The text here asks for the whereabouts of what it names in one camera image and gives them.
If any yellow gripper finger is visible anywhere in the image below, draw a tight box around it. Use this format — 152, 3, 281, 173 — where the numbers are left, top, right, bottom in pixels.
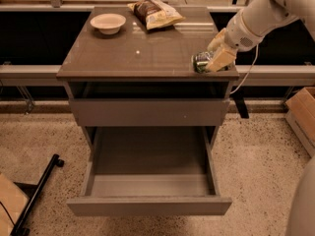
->
206, 44, 237, 72
207, 29, 225, 52

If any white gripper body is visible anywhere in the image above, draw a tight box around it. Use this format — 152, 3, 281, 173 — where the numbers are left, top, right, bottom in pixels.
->
224, 12, 263, 52

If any green soda can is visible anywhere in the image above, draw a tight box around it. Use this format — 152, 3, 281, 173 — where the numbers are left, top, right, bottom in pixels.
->
191, 51, 229, 74

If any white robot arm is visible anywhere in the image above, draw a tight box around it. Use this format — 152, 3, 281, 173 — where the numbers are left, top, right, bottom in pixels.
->
206, 0, 315, 72

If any closed grey top drawer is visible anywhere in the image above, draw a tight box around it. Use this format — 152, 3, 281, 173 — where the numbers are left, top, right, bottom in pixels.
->
69, 99, 229, 127

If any grey drawer cabinet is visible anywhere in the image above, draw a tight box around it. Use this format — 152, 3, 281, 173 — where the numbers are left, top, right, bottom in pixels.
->
57, 7, 239, 147

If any open grey middle drawer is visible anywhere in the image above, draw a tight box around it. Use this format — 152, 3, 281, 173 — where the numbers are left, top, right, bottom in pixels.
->
67, 127, 232, 216

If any brown yellow chip bag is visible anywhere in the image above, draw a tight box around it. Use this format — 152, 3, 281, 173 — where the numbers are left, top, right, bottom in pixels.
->
128, 0, 184, 30

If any cardboard box right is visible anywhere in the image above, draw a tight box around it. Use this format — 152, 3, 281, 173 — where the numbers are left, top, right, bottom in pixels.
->
285, 87, 315, 157

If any white paper bowl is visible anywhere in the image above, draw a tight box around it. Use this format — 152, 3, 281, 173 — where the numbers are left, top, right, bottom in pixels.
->
90, 14, 126, 35

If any metal railing beam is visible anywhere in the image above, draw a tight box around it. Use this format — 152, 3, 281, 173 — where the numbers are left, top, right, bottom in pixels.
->
0, 65, 315, 87

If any black metal stand leg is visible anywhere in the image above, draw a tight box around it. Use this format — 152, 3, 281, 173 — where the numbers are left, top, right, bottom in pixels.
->
10, 154, 64, 236

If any cardboard piece lower left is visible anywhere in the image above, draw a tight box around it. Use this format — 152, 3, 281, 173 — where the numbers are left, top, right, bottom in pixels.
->
0, 173, 29, 236

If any white power cable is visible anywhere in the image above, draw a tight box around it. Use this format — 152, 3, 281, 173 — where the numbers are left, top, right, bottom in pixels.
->
229, 44, 260, 95

